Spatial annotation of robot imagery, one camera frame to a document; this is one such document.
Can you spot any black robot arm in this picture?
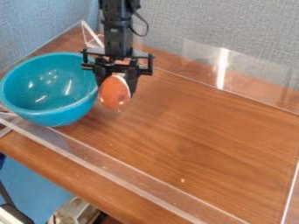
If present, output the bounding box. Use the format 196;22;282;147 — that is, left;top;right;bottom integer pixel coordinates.
80;0;154;95

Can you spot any clear acrylic back barrier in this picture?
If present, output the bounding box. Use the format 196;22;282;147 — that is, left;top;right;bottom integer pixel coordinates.
134;37;299;115

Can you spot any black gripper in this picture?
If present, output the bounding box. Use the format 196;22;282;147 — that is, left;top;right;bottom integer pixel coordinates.
80;48;154;95

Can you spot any grey black object bottom left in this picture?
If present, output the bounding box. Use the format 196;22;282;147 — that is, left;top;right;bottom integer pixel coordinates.
0;181;34;224

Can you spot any white box under table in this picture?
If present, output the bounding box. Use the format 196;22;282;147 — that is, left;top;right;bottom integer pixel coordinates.
47;197;100;224

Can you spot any clear acrylic front barrier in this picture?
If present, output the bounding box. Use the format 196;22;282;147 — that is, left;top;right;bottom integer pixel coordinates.
0;112;248;224

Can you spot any blue plastic bowl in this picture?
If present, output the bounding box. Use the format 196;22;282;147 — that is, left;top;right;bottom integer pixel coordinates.
0;52;98;127

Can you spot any clear acrylic corner bracket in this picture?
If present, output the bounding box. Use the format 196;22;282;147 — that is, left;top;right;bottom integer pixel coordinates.
80;20;104;48

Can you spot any clear acrylic barrier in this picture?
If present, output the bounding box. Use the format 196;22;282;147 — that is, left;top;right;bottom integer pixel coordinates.
134;37;299;115
0;112;248;224

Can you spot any brown and white toy mushroom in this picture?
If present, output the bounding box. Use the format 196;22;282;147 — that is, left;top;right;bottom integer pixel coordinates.
97;73;130;111

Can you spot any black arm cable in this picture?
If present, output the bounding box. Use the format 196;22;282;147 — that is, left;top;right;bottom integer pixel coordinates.
129;10;149;38

